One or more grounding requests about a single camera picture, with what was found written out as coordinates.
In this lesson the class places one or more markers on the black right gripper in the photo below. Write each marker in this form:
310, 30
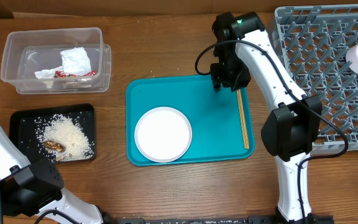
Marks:
219, 78

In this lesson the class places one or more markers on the wooden chopstick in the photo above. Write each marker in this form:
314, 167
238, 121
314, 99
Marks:
242, 124
245, 124

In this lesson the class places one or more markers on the white round plate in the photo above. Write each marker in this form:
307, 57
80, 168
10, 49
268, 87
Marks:
163, 134

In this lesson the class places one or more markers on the white napkin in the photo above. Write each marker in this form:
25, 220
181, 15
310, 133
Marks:
76, 61

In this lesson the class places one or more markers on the red snack wrapper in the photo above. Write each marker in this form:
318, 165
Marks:
61, 74

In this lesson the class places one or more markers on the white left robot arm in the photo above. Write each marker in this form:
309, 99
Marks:
37, 188

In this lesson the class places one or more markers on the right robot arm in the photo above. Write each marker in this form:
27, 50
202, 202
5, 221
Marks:
244, 52

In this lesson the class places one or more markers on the grey dishwasher rack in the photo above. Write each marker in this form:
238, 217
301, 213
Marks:
312, 42

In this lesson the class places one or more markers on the black food waste tray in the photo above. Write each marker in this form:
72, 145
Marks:
26, 129

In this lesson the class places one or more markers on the teal plastic tray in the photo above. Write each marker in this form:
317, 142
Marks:
220, 119

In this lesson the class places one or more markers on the pile of white rice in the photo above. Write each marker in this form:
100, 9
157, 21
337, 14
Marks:
67, 131

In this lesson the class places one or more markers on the white crumpled tissue in bin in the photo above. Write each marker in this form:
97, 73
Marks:
48, 73

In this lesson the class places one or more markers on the brown food scrap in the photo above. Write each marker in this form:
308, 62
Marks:
54, 146

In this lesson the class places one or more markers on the clear plastic bin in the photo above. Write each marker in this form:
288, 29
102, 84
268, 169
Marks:
30, 51

